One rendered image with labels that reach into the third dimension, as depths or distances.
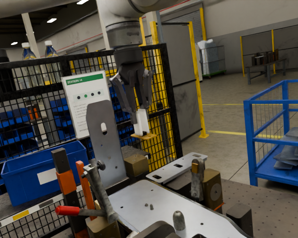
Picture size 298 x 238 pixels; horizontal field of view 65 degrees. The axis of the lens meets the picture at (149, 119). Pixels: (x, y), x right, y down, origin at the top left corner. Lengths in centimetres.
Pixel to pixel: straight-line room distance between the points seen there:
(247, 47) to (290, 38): 189
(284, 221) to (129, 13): 103
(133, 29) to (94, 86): 64
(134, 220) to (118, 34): 53
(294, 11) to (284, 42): 261
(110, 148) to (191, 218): 42
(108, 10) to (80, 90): 63
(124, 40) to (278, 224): 97
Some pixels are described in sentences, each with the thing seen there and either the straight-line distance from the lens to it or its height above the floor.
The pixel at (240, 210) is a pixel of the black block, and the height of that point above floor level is 99.
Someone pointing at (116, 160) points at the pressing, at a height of 109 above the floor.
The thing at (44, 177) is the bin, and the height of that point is 110.
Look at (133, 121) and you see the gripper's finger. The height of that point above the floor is 130.
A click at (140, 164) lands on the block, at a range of 101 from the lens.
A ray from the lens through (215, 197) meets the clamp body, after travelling 87.
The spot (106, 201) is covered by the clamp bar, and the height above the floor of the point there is 111.
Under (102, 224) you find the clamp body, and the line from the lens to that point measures 70.
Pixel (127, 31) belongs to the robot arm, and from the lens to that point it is 61.
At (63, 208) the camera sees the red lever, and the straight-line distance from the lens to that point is 64.
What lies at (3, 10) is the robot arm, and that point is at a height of 156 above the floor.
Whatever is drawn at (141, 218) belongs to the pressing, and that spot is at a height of 100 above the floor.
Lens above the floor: 144
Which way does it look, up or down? 13 degrees down
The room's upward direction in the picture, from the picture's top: 10 degrees counter-clockwise
